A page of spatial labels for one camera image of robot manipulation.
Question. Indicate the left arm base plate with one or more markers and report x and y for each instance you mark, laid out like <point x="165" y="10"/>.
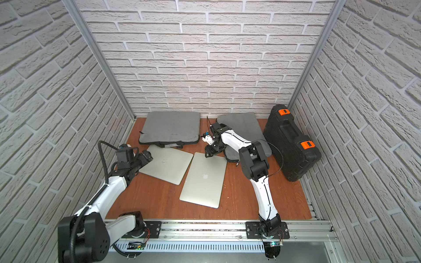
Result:
<point x="148" y="229"/>

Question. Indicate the grey laptop sleeve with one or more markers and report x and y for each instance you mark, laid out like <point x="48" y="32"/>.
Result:
<point x="243" y="128"/>

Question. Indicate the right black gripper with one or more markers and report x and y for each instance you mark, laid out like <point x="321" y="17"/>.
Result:
<point x="209" y="150"/>

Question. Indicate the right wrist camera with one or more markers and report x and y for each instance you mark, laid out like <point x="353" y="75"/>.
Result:
<point x="206" y="137"/>

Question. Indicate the black plastic tool case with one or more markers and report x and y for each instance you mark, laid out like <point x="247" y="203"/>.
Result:
<point x="294" y="151"/>

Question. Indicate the silver apple laptop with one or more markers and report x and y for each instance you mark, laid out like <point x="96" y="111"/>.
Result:
<point x="168" y="164"/>
<point x="204" y="181"/>

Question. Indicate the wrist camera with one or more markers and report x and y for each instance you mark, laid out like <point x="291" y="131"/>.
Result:
<point x="206" y="137"/>
<point x="125" y="154"/>

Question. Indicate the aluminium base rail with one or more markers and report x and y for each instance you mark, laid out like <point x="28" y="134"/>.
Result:
<point x="201" y="231"/>

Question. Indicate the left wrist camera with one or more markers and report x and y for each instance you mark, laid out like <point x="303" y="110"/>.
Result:
<point x="125" y="154"/>

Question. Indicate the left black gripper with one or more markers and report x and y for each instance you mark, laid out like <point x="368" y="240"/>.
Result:
<point x="144" y="157"/>

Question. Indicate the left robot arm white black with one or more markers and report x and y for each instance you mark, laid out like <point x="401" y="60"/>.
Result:
<point x="85" y="237"/>

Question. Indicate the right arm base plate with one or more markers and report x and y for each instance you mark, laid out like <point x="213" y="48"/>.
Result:
<point x="257" y="230"/>

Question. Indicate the grey zippered laptop bag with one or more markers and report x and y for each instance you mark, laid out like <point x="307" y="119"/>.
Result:
<point x="171" y="129"/>

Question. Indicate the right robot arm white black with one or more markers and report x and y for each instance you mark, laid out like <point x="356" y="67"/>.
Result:
<point x="255" y="167"/>

